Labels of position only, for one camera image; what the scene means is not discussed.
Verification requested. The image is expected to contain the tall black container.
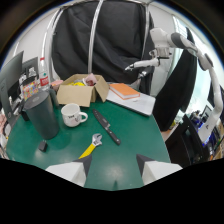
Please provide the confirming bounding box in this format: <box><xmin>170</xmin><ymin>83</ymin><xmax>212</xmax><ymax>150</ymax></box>
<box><xmin>22</xmin><ymin>89</ymin><xmax>61</xmax><ymax>141</ymax></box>

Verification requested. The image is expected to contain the small black block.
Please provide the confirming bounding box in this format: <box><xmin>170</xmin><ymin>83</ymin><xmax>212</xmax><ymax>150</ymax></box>
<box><xmin>38</xmin><ymin>140</ymin><xmax>48</xmax><ymax>153</ymax></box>

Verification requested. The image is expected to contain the black chair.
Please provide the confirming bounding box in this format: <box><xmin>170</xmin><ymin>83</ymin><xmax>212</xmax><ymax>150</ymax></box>
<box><xmin>165</xmin><ymin>114</ymin><xmax>211</xmax><ymax>168</ymax></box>

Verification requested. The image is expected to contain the white ceramic mug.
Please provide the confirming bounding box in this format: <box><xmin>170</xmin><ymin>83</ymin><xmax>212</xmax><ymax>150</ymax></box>
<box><xmin>60</xmin><ymin>102</ymin><xmax>89</xmax><ymax>128</ymax></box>

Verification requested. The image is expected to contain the silver laptop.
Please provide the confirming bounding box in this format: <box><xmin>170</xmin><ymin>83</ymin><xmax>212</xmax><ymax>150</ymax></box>
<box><xmin>106</xmin><ymin>87</ymin><xmax>157</xmax><ymax>117</ymax></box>

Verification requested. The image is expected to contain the black draped cloth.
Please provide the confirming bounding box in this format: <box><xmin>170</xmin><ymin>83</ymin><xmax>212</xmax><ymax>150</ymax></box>
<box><xmin>152</xmin><ymin>27</ymin><xmax>198</xmax><ymax>132</ymax></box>

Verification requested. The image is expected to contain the open cardboard box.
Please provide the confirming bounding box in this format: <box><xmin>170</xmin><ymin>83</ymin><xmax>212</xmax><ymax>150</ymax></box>
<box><xmin>56</xmin><ymin>73</ymin><xmax>111</xmax><ymax>108</ymax></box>

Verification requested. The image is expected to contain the orange book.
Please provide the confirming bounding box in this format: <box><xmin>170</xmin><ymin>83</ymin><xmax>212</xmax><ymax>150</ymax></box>
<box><xmin>109</xmin><ymin>82</ymin><xmax>141</xmax><ymax>101</ymax></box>

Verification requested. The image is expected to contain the colourful printed packet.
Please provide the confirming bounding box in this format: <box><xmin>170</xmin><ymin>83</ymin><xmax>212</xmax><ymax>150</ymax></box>
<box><xmin>21</xmin><ymin>79</ymin><xmax>41</xmax><ymax>102</ymax></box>

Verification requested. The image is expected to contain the clear plastic water bottle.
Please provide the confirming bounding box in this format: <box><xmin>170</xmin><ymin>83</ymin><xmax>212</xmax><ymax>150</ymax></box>
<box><xmin>38</xmin><ymin>56</ymin><xmax>51</xmax><ymax>91</ymax></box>

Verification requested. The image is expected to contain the dark computer monitor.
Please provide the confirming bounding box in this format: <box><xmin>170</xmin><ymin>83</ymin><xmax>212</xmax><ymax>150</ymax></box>
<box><xmin>0</xmin><ymin>50</ymin><xmax>25</xmax><ymax>120</ymax></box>

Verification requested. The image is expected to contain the black backdrop cloth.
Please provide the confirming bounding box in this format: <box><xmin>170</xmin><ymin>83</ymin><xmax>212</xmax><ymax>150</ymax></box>
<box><xmin>51</xmin><ymin>0</ymin><xmax>155</xmax><ymax>95</ymax></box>

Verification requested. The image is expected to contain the yellow handled adjustable wrench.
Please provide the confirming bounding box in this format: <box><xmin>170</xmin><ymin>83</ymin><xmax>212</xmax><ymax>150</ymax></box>
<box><xmin>78</xmin><ymin>133</ymin><xmax>103</xmax><ymax>160</ymax></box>

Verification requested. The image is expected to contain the black handled kitchen knife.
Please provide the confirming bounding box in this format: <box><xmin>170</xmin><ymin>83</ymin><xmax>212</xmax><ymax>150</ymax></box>
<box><xmin>91</xmin><ymin>108</ymin><xmax>122</xmax><ymax>146</ymax></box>

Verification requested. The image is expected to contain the metal backdrop frame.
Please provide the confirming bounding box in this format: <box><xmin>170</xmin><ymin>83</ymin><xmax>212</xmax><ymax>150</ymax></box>
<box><xmin>41</xmin><ymin>0</ymin><xmax>151</xmax><ymax>75</ymax></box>

